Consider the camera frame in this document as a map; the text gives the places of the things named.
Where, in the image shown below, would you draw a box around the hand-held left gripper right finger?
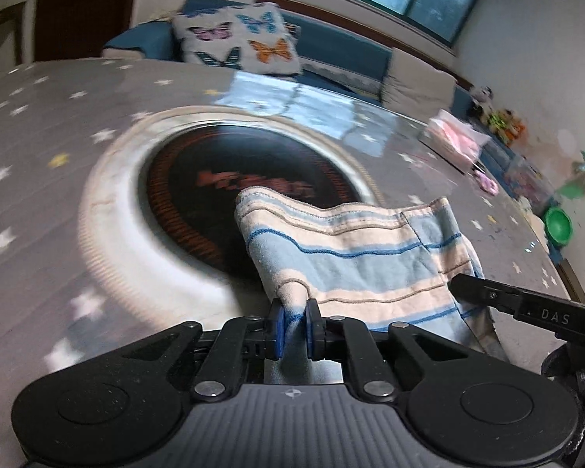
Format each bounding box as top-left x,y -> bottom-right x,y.
305,298 -> 464,402

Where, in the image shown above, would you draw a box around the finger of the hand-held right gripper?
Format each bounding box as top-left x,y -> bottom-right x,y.
448,273 -> 585,339

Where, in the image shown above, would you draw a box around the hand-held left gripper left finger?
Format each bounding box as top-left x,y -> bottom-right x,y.
122,300 -> 286,403

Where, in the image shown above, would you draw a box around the blue cream striped shirt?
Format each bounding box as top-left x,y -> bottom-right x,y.
234,186 -> 510,386

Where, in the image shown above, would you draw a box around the green bowl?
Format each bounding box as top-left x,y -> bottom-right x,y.
543,206 -> 573,247

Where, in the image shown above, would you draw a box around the clear plastic container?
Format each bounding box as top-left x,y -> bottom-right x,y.
504,156 -> 557,210

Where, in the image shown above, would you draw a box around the pink scrunchie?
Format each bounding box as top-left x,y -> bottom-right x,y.
475,172 -> 500,195

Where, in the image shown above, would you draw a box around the round black induction cooker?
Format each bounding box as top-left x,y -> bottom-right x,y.
78,105 -> 386,303

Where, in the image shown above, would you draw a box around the pink tissue box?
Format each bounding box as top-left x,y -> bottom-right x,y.
422,108 -> 491,174

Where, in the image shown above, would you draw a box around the plush toys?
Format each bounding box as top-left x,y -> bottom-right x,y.
487,107 -> 525,142

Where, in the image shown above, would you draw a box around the panda plush toy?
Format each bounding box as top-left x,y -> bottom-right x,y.
470,85 -> 493,118

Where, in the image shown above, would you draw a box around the beige pillow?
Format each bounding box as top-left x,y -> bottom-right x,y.
381,48 -> 459,113

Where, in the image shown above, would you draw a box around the blue sofa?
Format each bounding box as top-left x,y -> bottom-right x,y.
102,0 -> 566,264

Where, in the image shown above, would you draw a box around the butterfly print pillow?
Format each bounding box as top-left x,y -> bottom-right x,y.
172,2 -> 303,76

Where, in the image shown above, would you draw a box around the dark wooden door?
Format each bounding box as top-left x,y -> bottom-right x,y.
34,0 -> 142,62

